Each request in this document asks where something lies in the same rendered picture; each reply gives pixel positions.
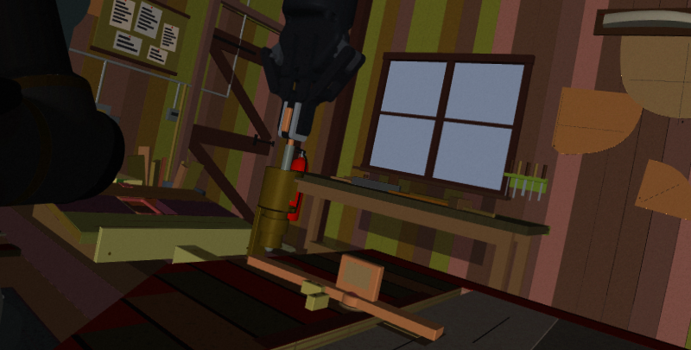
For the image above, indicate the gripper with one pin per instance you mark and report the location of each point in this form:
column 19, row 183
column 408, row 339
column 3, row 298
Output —
column 316, row 42

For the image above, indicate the grey drop-bolt with orange grip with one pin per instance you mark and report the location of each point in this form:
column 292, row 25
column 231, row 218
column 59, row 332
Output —
column 288, row 155

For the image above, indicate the orange wooden turn-button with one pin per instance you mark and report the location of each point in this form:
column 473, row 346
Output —
column 394, row 319

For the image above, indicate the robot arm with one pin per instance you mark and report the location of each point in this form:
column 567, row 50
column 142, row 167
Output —
column 43, row 123

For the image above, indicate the olive notice board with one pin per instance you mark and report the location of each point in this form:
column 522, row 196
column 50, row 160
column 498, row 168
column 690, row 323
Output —
column 102, row 26

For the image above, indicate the red framed locker mock-up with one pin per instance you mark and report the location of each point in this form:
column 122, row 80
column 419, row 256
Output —
column 162, row 290

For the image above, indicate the green chisel rack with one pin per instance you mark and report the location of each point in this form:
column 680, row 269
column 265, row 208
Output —
column 526, row 181

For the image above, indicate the dark grey board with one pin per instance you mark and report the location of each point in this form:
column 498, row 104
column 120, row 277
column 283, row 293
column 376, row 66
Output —
column 486, row 331

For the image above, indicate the orange wedge wooden template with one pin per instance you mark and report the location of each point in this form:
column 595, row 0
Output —
column 666, row 190

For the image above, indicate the black bar clamp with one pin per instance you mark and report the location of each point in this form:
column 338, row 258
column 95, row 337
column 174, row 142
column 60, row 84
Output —
column 264, row 141

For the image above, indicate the red fire extinguisher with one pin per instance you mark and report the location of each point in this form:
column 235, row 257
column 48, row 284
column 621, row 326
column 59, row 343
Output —
column 298, row 165

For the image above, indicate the grey flat bar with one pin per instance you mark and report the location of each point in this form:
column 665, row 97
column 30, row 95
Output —
column 372, row 182

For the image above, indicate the grey electrical box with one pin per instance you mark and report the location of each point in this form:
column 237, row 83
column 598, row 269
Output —
column 172, row 114

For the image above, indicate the dark framed window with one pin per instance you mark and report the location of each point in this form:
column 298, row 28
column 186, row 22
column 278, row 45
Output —
column 410, row 91

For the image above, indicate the purple deck panel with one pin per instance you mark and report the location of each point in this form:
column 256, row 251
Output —
column 200, row 207

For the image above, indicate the orange wooden strip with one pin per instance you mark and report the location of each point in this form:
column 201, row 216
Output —
column 418, row 197

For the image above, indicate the stack of timber offcuts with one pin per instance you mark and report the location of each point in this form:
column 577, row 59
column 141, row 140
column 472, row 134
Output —
column 143, row 163

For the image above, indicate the pale olive block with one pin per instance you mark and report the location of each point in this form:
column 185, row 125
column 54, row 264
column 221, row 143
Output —
column 210, row 254

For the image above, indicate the small yellow block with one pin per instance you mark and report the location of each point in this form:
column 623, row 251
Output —
column 312, row 287
column 317, row 301

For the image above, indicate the orange framed square plate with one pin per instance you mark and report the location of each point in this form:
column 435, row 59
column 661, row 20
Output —
column 359, row 274

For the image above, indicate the wooden workbench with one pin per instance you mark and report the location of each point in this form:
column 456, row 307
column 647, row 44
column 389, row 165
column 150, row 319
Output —
column 432, row 215

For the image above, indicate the grey conduit pipe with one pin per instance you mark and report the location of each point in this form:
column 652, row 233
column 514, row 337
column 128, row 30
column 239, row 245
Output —
column 129, row 67

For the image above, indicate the pale olive plank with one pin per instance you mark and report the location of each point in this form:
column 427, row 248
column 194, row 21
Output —
column 162, row 244

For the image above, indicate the tan wooden plank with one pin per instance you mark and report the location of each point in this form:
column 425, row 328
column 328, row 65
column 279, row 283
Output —
column 59, row 226

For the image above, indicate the tan half-round wooden template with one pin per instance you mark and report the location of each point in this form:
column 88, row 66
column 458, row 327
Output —
column 594, row 123

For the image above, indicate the pale rounded wooden template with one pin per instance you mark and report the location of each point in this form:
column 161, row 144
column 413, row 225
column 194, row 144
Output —
column 658, row 80

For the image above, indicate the braced wooden door frame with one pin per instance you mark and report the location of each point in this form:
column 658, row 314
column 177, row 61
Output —
column 226, row 139

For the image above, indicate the dark wall shelf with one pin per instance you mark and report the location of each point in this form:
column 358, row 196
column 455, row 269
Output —
column 598, row 23

